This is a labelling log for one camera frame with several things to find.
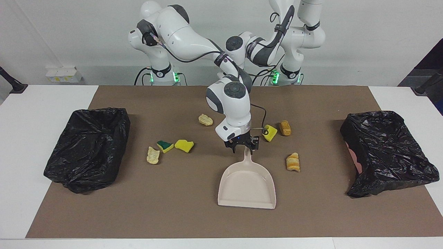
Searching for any white wall socket box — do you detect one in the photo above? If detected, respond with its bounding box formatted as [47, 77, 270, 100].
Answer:
[45, 67, 83, 83]

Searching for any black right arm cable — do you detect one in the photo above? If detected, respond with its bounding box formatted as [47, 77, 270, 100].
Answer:
[149, 33, 270, 135]

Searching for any green and yellow sponge piece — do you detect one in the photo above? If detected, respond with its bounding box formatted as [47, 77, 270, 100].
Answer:
[156, 140, 174, 154]

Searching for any beige plastic dustpan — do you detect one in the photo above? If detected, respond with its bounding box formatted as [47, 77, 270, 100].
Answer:
[217, 147, 277, 210]

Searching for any black bag lined bin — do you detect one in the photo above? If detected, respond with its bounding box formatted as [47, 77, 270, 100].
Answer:
[44, 107, 131, 194]

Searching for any pale sponge piece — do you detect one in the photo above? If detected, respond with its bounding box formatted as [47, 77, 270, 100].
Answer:
[146, 146, 160, 165]

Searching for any notched yellow sponge piece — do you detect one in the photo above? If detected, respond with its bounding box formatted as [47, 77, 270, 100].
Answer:
[262, 124, 278, 142]

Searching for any black bag over pink bin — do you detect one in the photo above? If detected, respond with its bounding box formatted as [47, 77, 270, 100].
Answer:
[340, 110, 440, 199]

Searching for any black stand foot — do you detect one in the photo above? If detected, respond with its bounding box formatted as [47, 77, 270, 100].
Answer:
[411, 67, 443, 95]
[0, 66, 28, 94]

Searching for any brown table mat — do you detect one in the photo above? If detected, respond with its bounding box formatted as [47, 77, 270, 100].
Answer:
[26, 85, 443, 238]

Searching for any pink bin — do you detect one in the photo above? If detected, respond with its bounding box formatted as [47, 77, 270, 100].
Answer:
[347, 142, 362, 175]

